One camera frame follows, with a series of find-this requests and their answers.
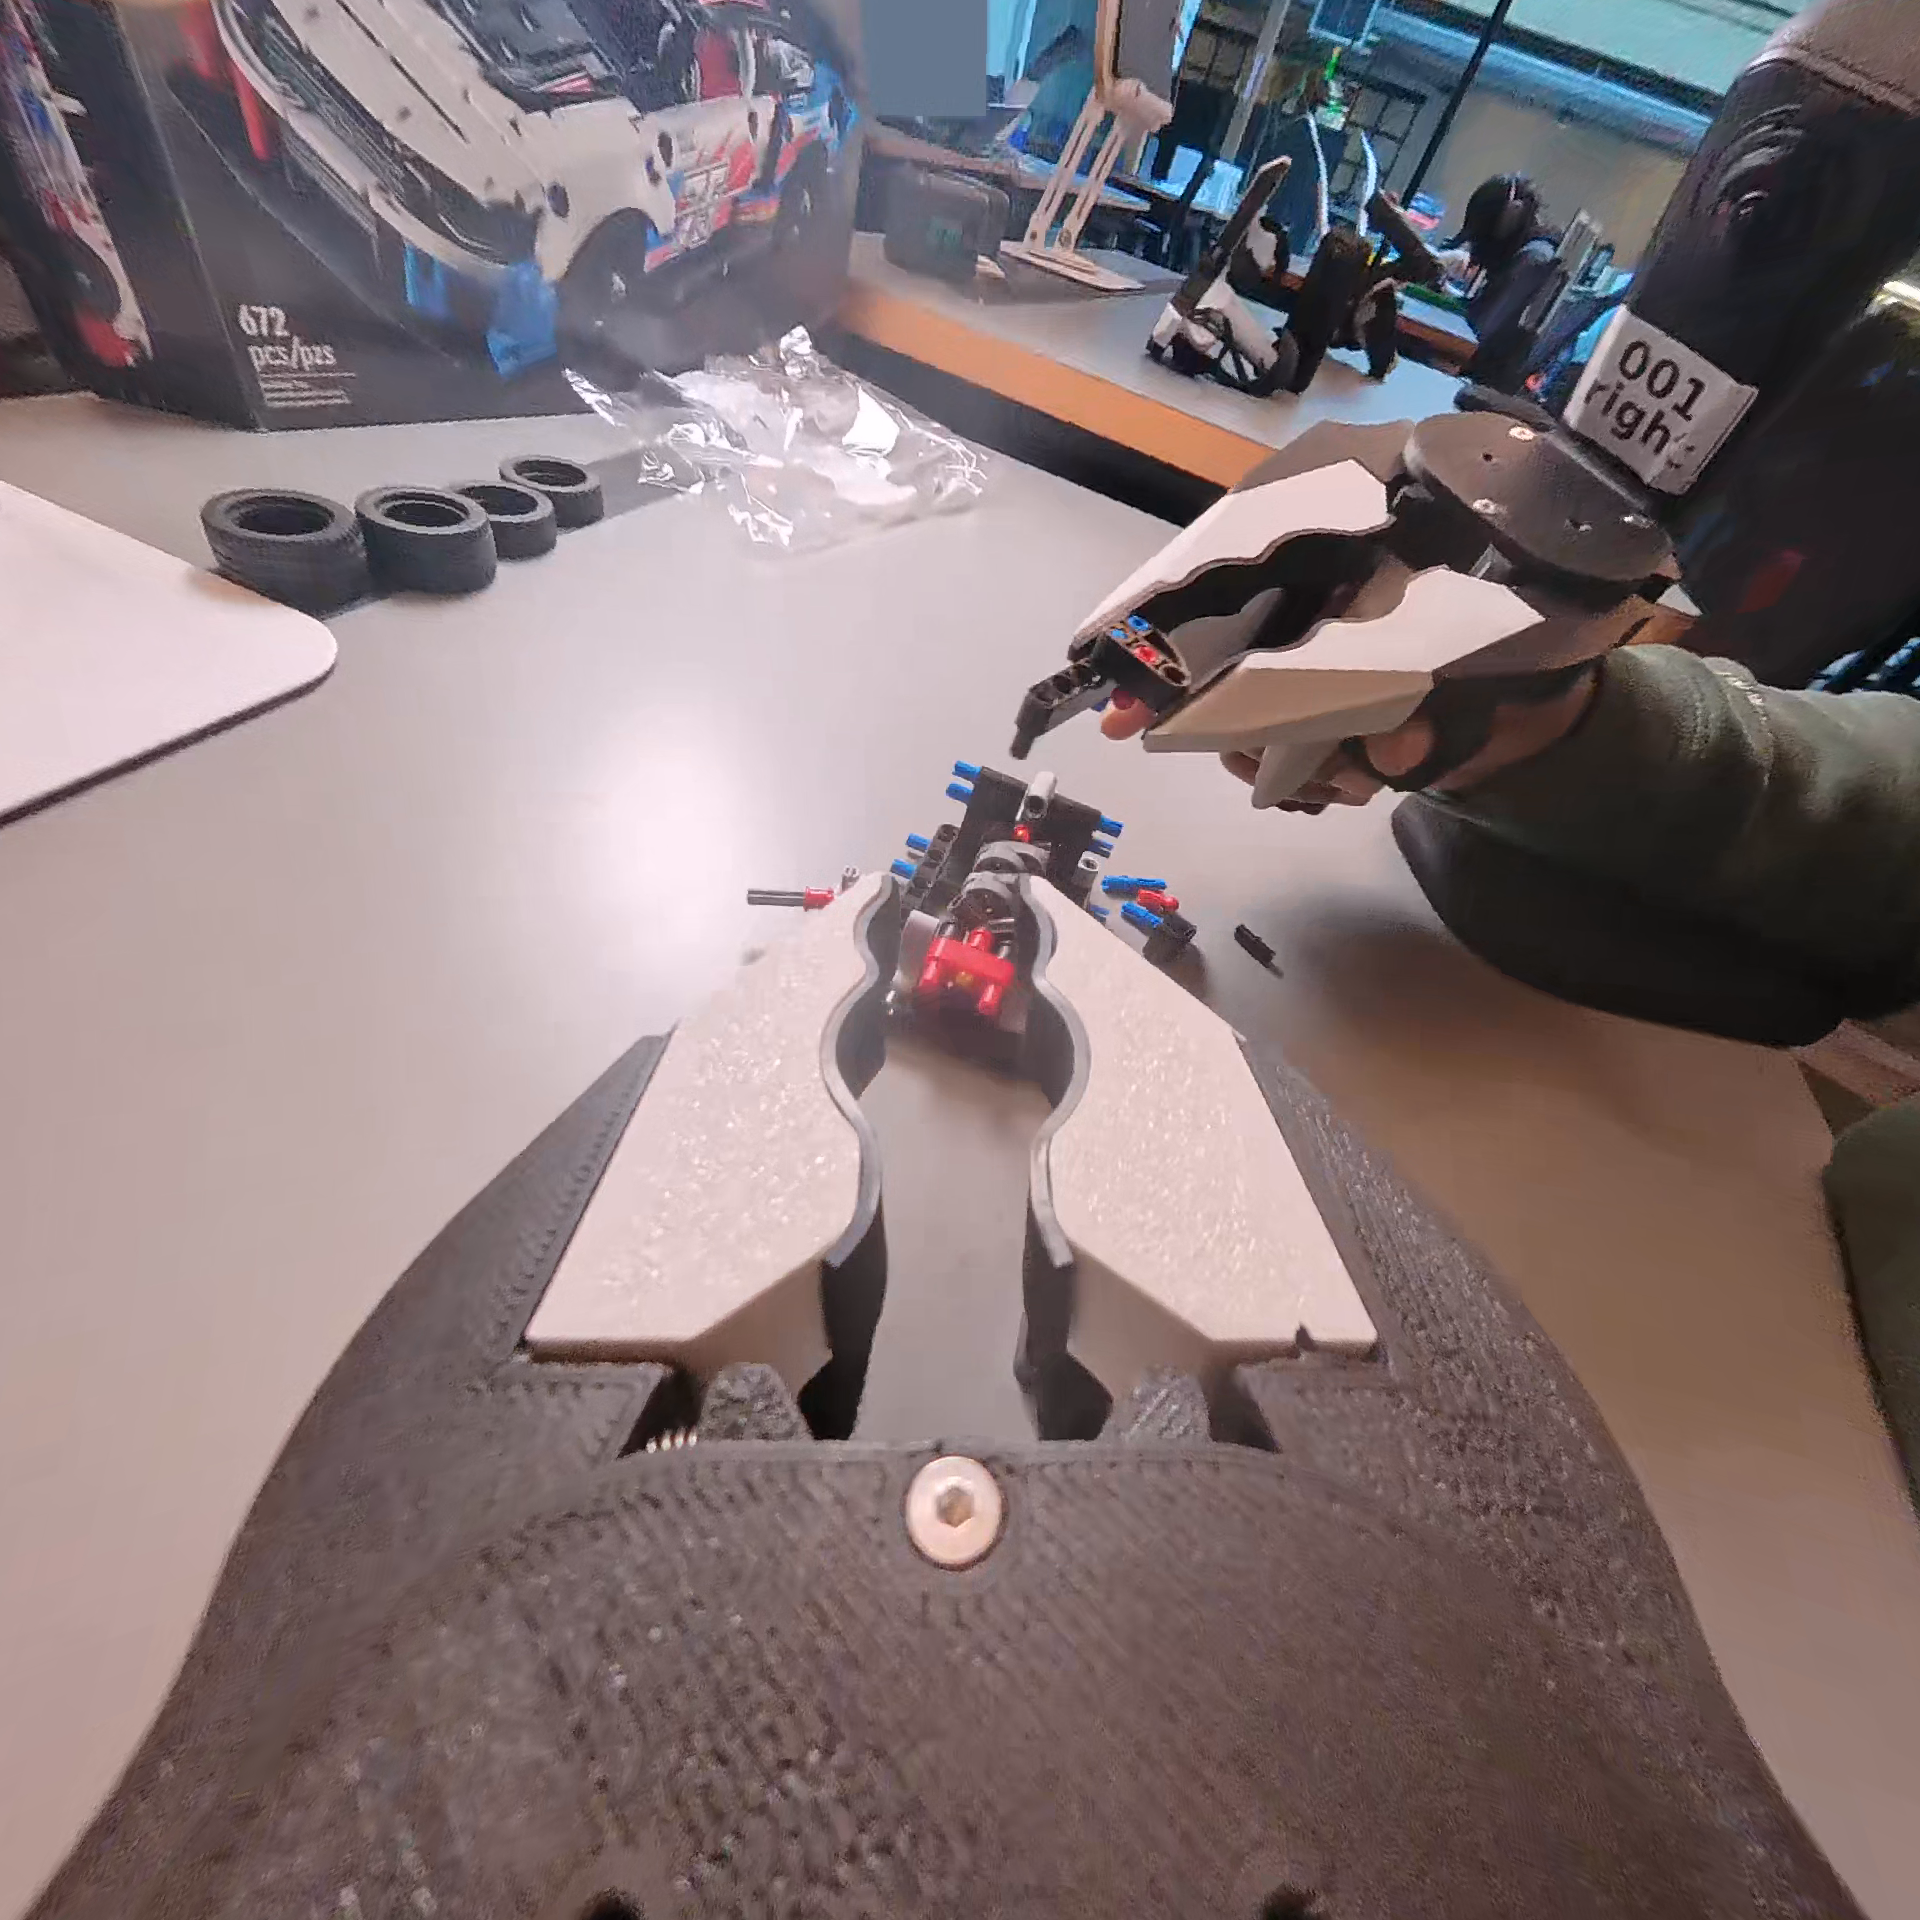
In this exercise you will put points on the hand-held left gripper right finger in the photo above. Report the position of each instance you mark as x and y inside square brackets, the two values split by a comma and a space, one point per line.
[1186, 1171]

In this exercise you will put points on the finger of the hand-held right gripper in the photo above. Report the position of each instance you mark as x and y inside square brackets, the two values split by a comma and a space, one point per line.
[1276, 501]
[1381, 660]

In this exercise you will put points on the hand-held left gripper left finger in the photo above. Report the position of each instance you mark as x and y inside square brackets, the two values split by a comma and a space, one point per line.
[706, 1171]

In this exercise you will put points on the black triangular lego beam assembly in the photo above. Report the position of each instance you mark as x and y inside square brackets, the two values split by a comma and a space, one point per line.
[1147, 666]

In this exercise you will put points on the black lego pin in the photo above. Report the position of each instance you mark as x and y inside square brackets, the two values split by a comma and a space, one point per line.
[1257, 946]

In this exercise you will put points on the lego chassis assembly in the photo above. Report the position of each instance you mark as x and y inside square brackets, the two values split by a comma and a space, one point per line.
[969, 961]

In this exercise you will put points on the black lego tyre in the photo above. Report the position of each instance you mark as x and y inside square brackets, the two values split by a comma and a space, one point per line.
[428, 570]
[525, 538]
[578, 508]
[285, 577]

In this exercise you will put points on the lego set box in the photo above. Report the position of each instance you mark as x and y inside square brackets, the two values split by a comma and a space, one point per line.
[377, 223]

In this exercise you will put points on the person's right hand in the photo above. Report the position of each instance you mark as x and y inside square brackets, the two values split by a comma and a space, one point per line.
[1349, 779]

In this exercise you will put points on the black and white device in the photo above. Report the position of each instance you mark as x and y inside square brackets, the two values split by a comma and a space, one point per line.
[1232, 322]
[1349, 291]

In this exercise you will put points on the table with orange edge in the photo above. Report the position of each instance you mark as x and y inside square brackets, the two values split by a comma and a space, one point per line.
[1050, 337]

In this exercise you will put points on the pale wooden stand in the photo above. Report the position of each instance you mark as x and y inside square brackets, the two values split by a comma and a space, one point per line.
[1074, 182]

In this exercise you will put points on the black case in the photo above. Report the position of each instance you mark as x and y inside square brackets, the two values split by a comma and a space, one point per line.
[946, 223]

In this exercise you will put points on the clear plastic bag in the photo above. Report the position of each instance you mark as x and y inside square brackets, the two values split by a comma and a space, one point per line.
[811, 435]

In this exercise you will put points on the white book stand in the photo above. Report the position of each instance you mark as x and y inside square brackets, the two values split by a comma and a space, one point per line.
[136, 660]

